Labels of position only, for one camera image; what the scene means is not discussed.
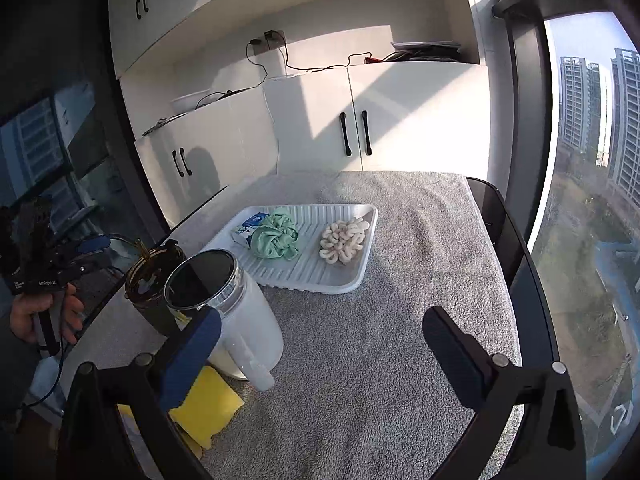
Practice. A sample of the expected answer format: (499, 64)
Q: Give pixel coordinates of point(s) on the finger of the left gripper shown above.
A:
(91, 245)

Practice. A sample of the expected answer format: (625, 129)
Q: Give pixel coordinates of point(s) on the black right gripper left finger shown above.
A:
(93, 444)

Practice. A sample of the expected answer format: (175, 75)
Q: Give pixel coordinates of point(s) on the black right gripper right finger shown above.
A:
(549, 443)

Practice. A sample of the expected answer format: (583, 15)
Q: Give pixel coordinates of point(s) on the yellow rectangular sponge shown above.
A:
(208, 407)

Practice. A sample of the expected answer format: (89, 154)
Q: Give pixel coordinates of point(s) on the mint green fabric scrunchie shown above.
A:
(276, 237)

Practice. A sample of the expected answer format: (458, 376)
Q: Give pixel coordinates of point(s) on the cream chenille scrunchie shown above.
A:
(342, 241)

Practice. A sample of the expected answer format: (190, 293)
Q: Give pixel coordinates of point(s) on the person's left hand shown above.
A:
(25, 307)

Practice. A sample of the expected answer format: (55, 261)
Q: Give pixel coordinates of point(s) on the yellow cartoon tissue pack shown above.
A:
(154, 436)

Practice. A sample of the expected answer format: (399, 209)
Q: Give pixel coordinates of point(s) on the dark glass jar with straw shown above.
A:
(145, 283)

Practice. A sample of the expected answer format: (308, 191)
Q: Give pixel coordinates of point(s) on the blue white tissue pack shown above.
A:
(243, 233)

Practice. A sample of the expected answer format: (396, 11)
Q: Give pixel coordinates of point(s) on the white mug with chrome lid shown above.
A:
(248, 342)

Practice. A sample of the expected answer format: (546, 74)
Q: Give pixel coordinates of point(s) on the white ribbed plastic tray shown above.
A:
(307, 272)

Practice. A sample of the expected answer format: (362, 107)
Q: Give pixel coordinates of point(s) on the grey terry towel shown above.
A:
(358, 394)

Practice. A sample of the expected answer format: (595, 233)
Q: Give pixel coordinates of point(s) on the white lower cabinet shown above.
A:
(423, 116)

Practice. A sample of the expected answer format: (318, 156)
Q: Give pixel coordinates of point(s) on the black cabinet handle left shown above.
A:
(342, 118)

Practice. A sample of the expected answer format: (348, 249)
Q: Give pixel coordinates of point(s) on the black cabinet handle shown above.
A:
(365, 124)
(342, 118)

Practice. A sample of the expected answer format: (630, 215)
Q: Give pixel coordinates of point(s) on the black cabinet handle right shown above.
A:
(365, 124)

